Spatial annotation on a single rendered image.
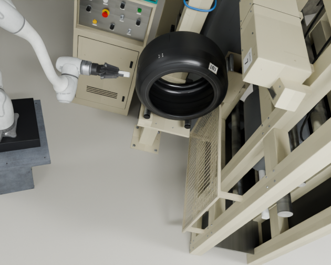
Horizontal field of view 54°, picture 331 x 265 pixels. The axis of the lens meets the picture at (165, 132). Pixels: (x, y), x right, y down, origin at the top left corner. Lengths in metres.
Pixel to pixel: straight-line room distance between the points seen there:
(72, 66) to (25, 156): 0.64
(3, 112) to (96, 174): 1.12
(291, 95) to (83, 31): 1.68
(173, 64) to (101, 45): 0.99
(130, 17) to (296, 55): 1.35
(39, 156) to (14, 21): 0.88
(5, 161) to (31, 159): 0.15
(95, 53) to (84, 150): 0.85
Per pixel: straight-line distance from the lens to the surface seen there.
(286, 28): 1.67
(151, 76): 1.85
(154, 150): 3.07
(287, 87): 1.43
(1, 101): 2.03
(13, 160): 2.22
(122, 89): 2.96
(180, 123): 2.30
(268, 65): 1.45
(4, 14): 1.70
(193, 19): 2.05
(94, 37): 2.63
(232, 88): 2.32
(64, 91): 2.01
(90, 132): 3.09
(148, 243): 2.74
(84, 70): 2.06
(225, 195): 1.93
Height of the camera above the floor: 2.59
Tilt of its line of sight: 53 degrees down
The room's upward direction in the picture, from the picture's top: 25 degrees clockwise
